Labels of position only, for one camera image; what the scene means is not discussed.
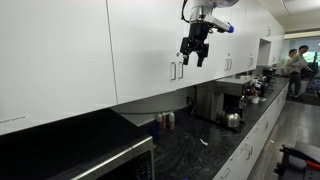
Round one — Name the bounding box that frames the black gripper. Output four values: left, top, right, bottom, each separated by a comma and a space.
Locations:
179, 20, 212, 69

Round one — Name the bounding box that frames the white cabinet door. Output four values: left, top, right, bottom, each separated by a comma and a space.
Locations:
0, 0, 118, 136
203, 0, 231, 83
175, 0, 207, 90
105, 0, 179, 105
228, 0, 252, 76
249, 0, 262, 69

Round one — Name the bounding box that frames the white upper cabinet block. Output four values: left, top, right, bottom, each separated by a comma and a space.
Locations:
258, 0, 286, 67

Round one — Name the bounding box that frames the white lower cabinet row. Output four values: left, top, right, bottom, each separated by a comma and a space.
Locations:
213, 83, 289, 180

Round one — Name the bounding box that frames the grey coffee machine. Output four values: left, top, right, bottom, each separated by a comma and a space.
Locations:
194, 77, 252, 123

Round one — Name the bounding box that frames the clear white squeeze bottle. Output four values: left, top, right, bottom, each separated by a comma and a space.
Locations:
167, 110, 176, 130

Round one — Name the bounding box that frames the red brown squeeze bottle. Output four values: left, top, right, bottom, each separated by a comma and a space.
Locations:
161, 113, 168, 130

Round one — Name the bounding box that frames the silver kettle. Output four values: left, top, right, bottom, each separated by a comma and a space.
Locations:
218, 111, 242, 129

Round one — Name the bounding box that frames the black coffee maker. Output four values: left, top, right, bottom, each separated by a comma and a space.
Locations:
261, 66, 278, 85

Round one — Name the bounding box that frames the person in white shirt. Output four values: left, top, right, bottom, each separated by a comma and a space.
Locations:
283, 48, 298, 77

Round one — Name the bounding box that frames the person in grey shirt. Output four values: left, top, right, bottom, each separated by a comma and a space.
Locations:
288, 44, 315, 101

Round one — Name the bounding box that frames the black robot cart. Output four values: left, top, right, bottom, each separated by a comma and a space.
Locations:
273, 141, 320, 180

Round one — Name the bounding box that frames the black steel microwave oven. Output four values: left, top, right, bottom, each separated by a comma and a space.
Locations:
0, 108, 156, 180

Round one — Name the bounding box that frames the black clamp orange grip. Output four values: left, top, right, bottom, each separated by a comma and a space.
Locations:
304, 159, 320, 172

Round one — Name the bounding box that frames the white wrist mount blue end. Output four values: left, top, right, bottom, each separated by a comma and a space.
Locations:
206, 14, 235, 34

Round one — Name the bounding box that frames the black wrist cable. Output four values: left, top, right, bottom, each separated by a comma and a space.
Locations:
180, 0, 191, 24

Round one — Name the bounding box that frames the black power cord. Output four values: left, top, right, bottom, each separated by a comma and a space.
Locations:
185, 95, 196, 114

